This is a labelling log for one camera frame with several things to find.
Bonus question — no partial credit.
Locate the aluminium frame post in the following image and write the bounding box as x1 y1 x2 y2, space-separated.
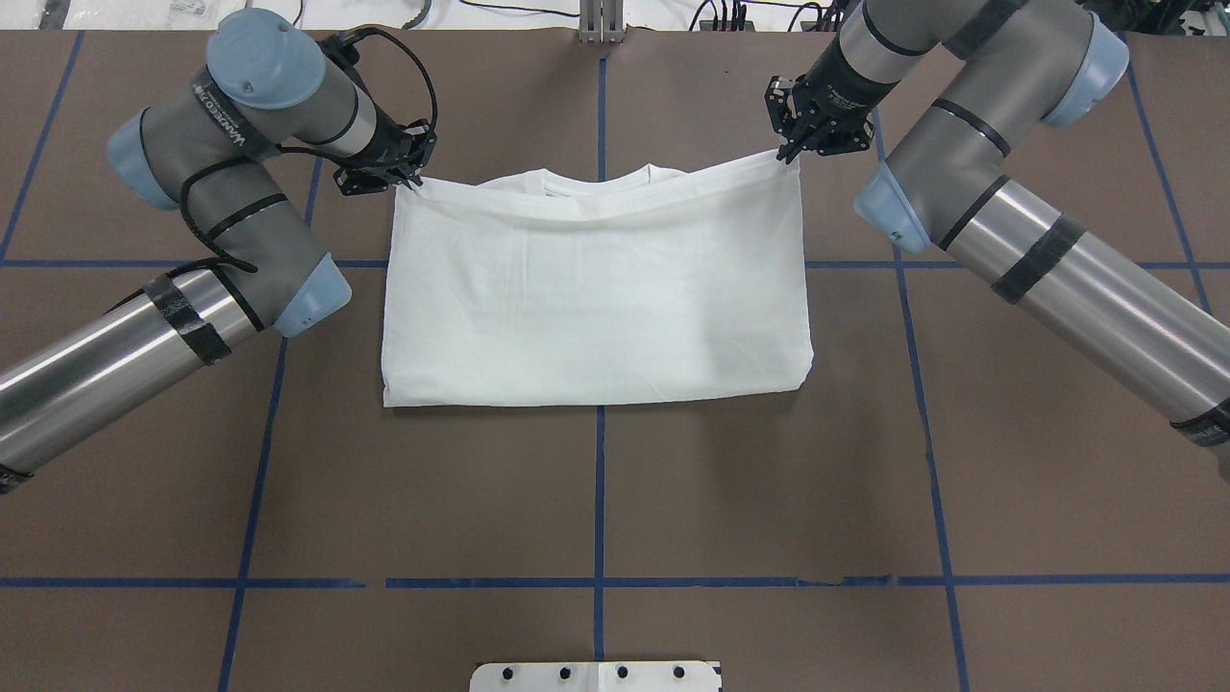
578 0 627 44

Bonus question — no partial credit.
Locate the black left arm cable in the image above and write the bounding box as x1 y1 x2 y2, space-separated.
178 25 442 275

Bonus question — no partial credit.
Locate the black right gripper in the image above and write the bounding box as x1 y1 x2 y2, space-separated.
764 58 895 163

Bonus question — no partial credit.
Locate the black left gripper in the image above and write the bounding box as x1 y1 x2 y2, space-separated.
333 116 435 195

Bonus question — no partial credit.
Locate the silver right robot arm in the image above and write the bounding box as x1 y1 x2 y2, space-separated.
764 1 1229 477

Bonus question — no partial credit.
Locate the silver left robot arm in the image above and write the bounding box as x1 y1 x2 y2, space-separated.
2 9 439 494

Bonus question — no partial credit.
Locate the white camera stand column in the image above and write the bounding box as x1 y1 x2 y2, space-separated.
469 660 724 691

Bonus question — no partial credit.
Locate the white long-sleeve printed shirt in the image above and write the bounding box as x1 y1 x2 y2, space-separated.
381 152 813 408

